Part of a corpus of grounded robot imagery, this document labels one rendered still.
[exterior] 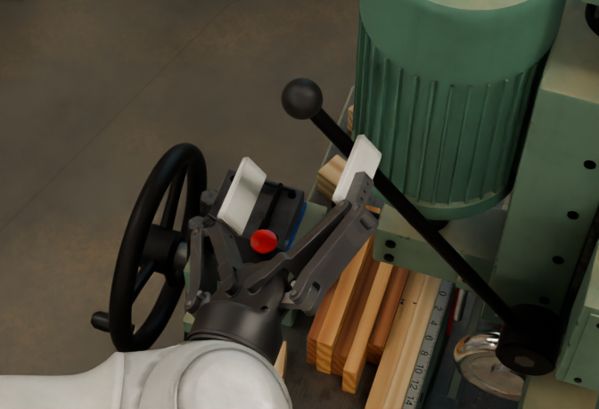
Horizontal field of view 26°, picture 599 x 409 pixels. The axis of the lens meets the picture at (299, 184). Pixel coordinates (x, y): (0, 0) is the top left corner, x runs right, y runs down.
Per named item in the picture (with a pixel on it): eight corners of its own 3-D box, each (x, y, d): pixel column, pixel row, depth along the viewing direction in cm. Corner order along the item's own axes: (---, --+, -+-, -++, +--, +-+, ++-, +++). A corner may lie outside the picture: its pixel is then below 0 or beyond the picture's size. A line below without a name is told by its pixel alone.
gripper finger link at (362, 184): (335, 220, 107) (363, 217, 105) (355, 172, 110) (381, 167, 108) (345, 231, 108) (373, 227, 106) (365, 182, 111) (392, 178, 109)
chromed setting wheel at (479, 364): (451, 363, 145) (463, 311, 135) (560, 396, 143) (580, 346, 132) (444, 387, 143) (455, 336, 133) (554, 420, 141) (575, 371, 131)
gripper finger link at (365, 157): (330, 200, 108) (337, 199, 108) (356, 134, 112) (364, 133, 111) (350, 220, 110) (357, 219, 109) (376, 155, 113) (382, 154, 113)
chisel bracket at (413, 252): (388, 217, 152) (392, 177, 145) (504, 249, 150) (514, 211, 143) (369, 269, 148) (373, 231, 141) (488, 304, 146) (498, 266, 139)
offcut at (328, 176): (356, 186, 165) (356, 168, 161) (336, 204, 163) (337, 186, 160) (336, 171, 166) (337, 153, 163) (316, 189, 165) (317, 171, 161)
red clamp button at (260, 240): (256, 229, 148) (255, 224, 147) (280, 236, 147) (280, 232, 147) (247, 250, 146) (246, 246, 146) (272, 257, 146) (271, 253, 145)
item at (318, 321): (356, 227, 162) (357, 198, 156) (365, 230, 161) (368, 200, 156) (307, 363, 151) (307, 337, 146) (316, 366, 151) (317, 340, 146)
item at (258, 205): (228, 184, 158) (226, 159, 153) (315, 208, 156) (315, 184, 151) (189, 274, 151) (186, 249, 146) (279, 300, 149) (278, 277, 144)
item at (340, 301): (364, 236, 161) (366, 204, 155) (377, 241, 160) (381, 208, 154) (315, 370, 151) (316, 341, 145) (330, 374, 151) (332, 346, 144)
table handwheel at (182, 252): (199, 134, 183) (133, 141, 155) (334, 172, 180) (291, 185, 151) (151, 330, 186) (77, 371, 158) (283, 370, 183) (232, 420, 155)
